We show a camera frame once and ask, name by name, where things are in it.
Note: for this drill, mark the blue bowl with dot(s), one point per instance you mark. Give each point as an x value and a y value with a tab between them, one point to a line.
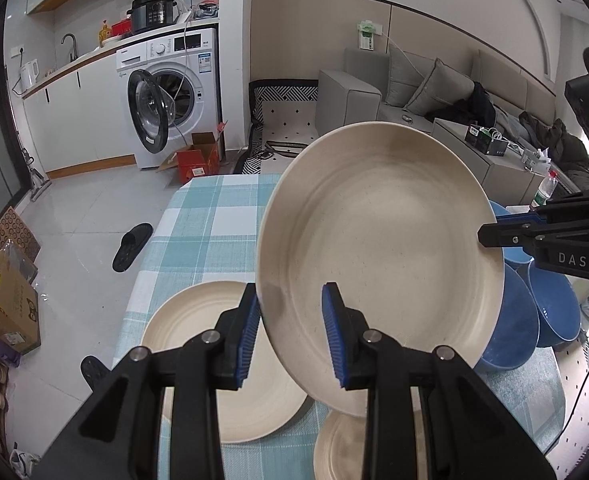
496	208
556	305
509	330

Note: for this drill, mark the grey pillow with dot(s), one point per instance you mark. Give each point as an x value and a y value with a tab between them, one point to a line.
404	75
437	92

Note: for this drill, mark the black and white rug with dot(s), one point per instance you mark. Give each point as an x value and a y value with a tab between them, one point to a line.
287	115

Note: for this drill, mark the black box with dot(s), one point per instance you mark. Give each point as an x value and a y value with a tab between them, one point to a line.
489	144

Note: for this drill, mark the dark kitchen faucet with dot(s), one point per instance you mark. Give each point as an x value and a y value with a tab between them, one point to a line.
73	45

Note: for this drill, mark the yellow bottle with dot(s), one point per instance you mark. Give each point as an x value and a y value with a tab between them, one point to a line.
104	34

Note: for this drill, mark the red cardboard box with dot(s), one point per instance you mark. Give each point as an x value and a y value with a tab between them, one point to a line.
197	162

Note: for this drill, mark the black jacket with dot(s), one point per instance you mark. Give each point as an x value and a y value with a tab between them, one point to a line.
474	107

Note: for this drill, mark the white electric kettle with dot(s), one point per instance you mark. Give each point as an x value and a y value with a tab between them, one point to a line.
28	74

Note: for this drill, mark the small white box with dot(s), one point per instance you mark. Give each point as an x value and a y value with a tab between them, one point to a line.
534	160

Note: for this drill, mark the dark padded jacket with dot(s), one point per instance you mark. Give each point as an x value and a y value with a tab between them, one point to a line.
569	152

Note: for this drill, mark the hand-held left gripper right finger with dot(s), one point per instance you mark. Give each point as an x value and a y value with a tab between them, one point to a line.
332	335

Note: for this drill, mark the grey drawer cabinet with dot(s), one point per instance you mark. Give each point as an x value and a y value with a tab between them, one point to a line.
494	172

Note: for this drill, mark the white kitchen base cabinets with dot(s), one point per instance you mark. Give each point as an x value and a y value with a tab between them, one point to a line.
89	115

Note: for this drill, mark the white dotted mat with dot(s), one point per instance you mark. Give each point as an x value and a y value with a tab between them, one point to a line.
576	400

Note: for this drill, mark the black slipper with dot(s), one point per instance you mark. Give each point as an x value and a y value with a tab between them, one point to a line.
94	372
132	247

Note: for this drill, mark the plastic water bottle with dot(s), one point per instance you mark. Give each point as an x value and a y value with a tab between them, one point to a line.
544	192

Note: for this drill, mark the teal checked tablecloth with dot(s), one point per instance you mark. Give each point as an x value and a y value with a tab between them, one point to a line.
199	240

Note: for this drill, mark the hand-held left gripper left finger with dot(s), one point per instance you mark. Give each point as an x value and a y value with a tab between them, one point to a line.
247	335

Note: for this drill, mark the beige plate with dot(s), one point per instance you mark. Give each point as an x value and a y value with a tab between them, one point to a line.
194	310
342	450
399	220

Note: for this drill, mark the black pressure cooker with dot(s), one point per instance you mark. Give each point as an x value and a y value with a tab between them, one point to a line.
152	12

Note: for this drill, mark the white washing machine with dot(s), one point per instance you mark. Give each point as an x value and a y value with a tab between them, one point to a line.
144	60

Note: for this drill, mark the red tin box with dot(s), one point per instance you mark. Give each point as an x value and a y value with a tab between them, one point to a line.
121	27

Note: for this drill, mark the brown cardboard box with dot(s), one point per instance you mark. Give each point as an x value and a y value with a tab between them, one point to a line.
14	310

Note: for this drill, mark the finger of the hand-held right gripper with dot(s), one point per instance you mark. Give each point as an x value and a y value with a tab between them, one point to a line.
509	237
519	216

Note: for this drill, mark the patterned cardboard sheet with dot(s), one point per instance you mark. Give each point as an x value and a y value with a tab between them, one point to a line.
7	230

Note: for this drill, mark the pile of cloths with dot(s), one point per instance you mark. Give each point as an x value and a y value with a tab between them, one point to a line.
204	10

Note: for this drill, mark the grey sofa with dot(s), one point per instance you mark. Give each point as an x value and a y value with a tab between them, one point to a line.
349	102

